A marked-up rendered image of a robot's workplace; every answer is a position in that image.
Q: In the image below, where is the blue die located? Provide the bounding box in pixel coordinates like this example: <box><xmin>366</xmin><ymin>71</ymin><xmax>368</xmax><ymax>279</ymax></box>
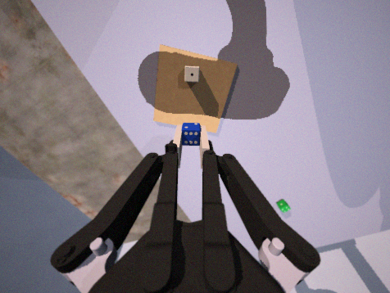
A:
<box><xmin>182</xmin><ymin>123</ymin><xmax>201</xmax><ymax>146</ymax></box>

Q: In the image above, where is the tan flat mat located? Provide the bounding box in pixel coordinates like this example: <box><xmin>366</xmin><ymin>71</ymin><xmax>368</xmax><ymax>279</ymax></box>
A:
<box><xmin>153</xmin><ymin>45</ymin><xmax>237</xmax><ymax>133</ymax></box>

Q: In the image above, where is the white die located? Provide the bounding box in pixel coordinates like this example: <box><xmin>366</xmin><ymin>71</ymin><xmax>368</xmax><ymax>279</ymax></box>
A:
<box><xmin>184</xmin><ymin>66</ymin><xmax>200</xmax><ymax>83</ymax></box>

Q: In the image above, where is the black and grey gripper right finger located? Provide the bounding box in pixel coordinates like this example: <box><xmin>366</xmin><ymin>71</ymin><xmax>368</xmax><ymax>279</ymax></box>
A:
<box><xmin>199</xmin><ymin>125</ymin><xmax>321</xmax><ymax>293</ymax></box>

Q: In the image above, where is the green die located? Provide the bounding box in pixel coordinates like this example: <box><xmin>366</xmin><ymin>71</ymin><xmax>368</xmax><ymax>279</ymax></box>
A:
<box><xmin>276</xmin><ymin>200</ymin><xmax>291</xmax><ymax>212</ymax></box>

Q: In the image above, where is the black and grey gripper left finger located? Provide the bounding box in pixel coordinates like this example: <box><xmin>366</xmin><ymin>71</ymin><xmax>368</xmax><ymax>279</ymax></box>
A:
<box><xmin>50</xmin><ymin>124</ymin><xmax>183</xmax><ymax>293</ymax></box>

